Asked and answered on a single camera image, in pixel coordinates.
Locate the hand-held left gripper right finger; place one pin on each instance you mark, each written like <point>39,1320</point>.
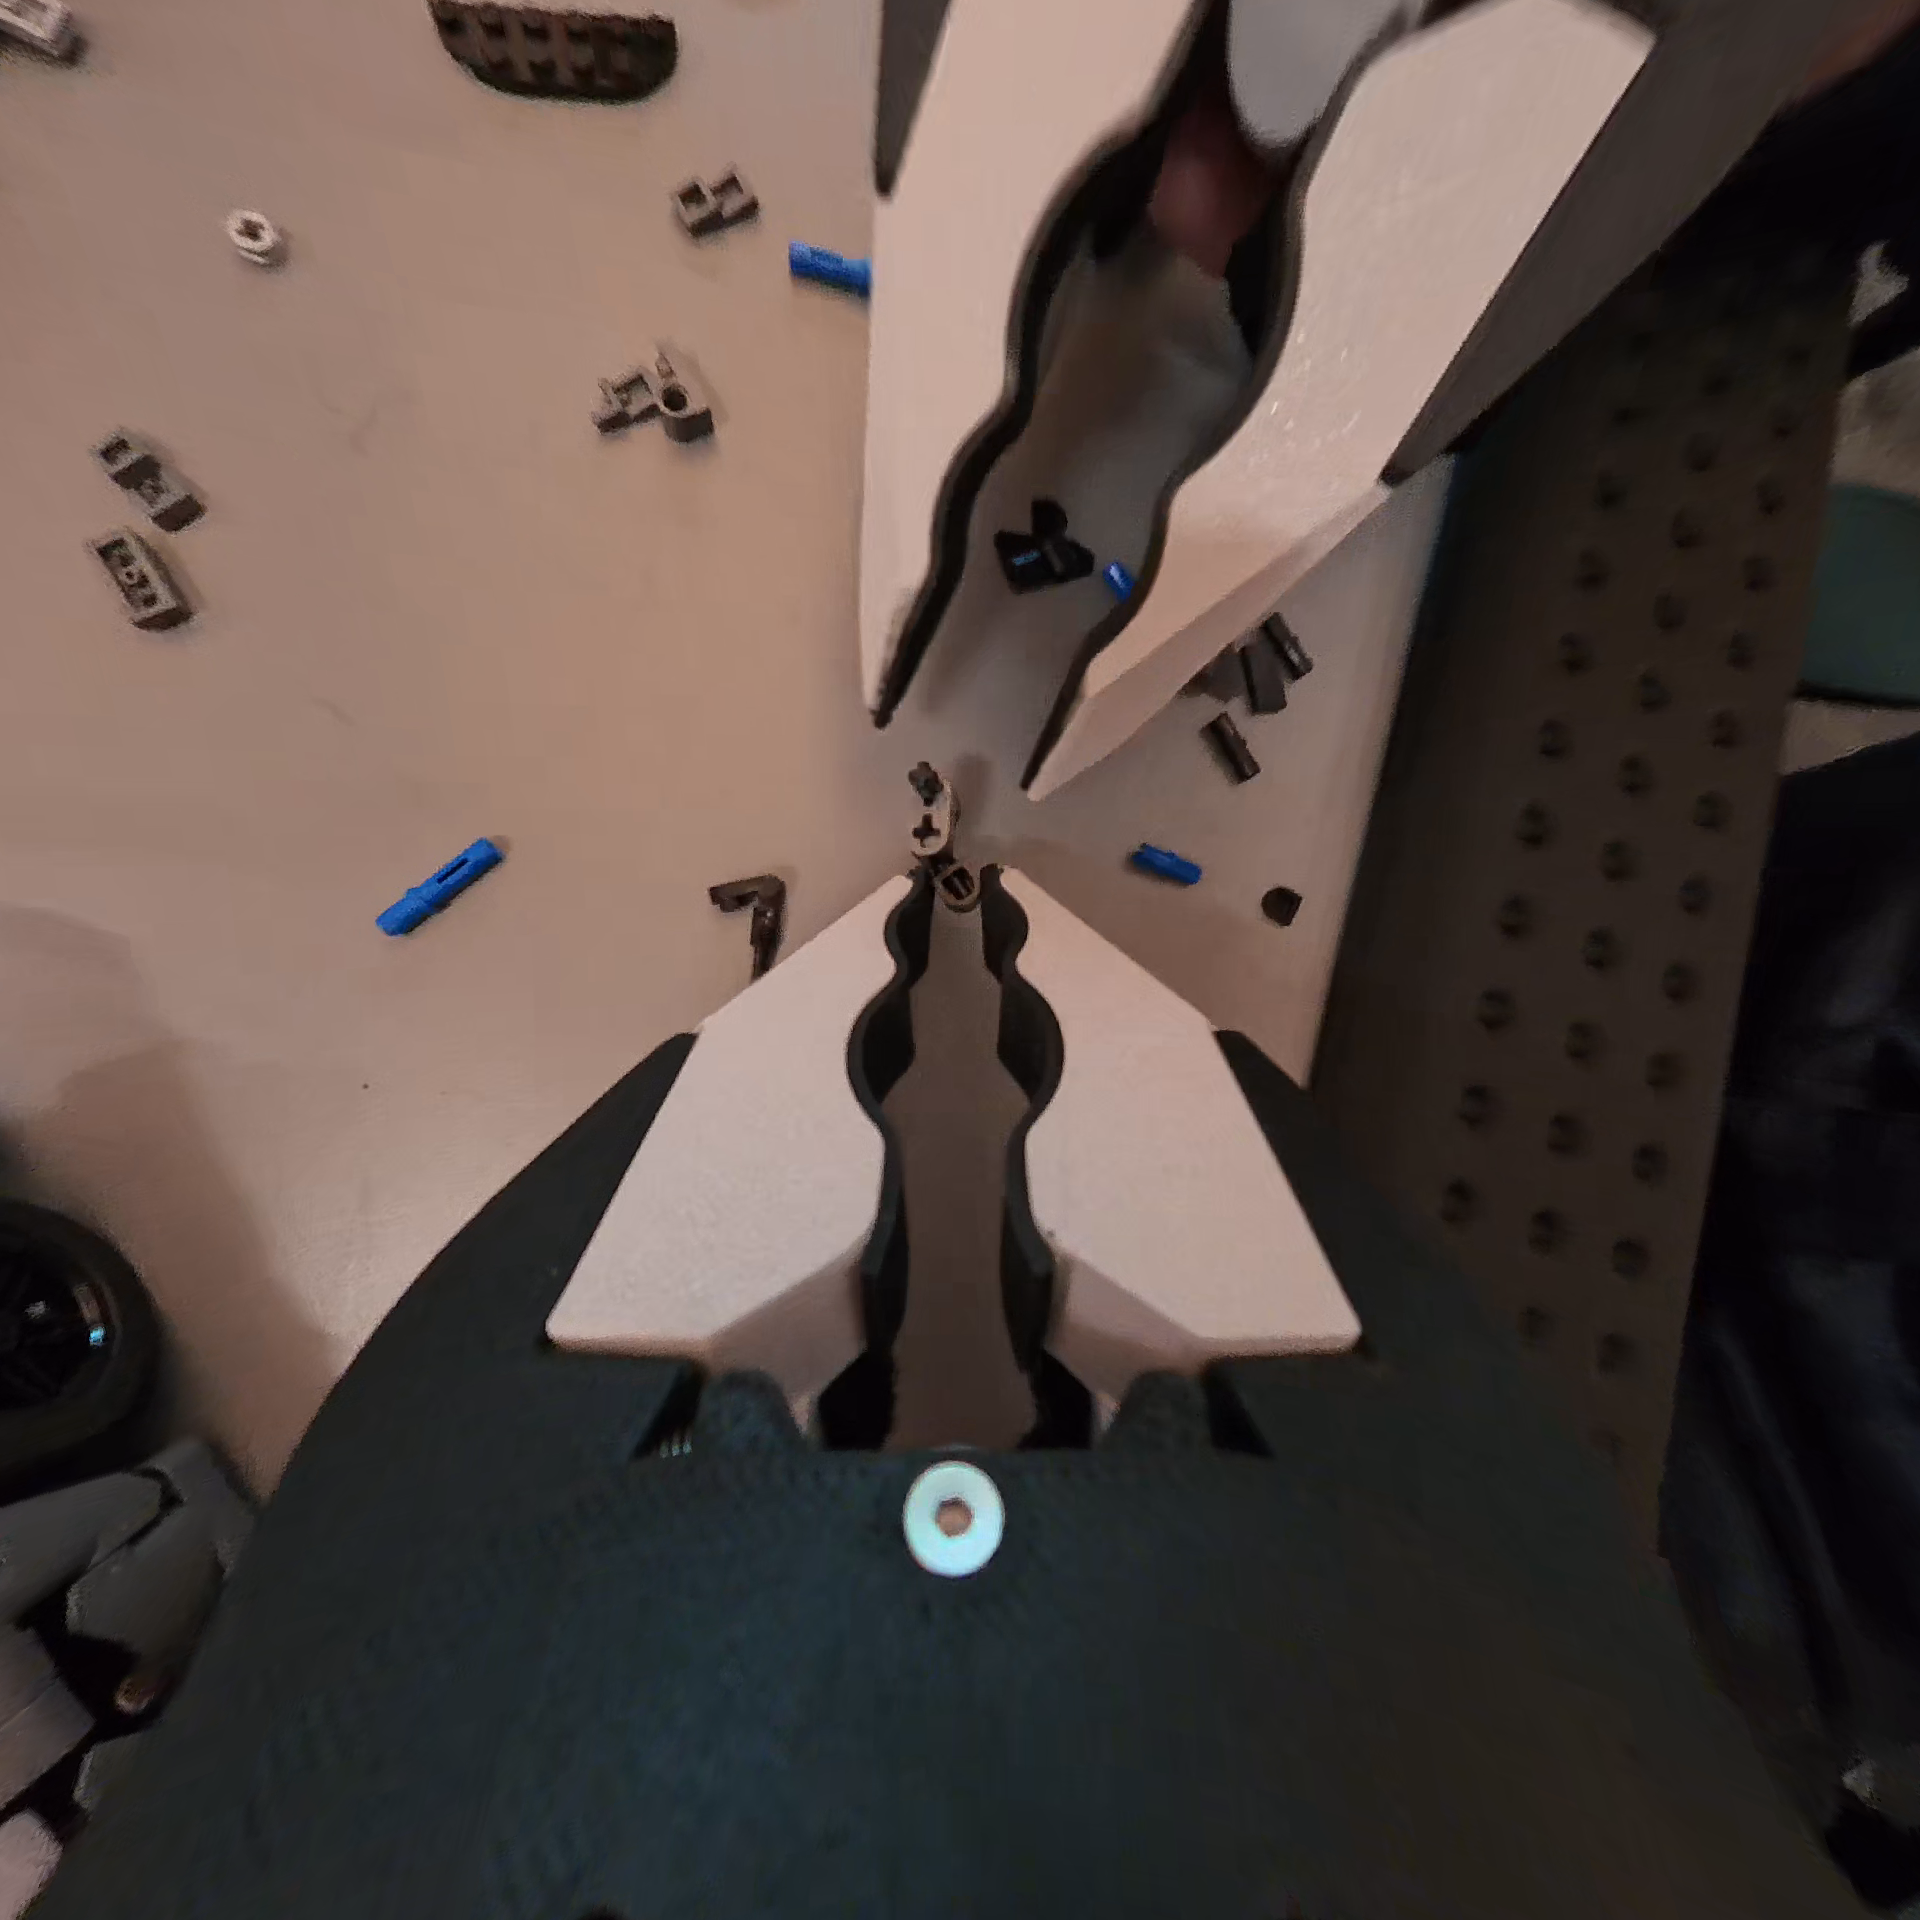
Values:
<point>1184,1184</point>

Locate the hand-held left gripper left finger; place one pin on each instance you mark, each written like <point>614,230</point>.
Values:
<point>722,1184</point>

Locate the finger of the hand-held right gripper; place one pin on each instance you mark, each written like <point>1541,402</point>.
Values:
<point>960,300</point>
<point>1396,300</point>

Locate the black lego connector with blue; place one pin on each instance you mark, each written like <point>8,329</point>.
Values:
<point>1044,552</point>

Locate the dark grey lego axle connector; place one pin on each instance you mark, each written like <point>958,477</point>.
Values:
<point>936,818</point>

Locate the grey lego sports car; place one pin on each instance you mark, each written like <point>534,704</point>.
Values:
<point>60,1334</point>

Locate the black lego axle with elbow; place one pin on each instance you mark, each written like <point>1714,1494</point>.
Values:
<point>751,907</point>

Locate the small black rounded lego piece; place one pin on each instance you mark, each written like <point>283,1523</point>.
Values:
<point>1282,906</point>

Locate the grey lego clip plate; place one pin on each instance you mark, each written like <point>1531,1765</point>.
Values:
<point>616,404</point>

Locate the black lego pin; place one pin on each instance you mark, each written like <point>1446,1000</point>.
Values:
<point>1231,746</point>
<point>1286,644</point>

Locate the dark grey lego slope tile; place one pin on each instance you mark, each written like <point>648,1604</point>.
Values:
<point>1259,682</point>

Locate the grey lego slope piece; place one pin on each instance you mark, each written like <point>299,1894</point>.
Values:
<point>1212,676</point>

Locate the black studded lego plate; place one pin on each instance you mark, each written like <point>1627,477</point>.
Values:
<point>556,44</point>

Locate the white round lego bush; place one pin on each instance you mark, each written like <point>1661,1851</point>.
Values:
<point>255,236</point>

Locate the person's navy clothing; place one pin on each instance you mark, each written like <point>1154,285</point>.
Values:
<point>1830,1201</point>

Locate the dark grey lego bracket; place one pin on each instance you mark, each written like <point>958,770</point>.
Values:
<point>150,480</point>
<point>714,202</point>
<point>142,578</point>

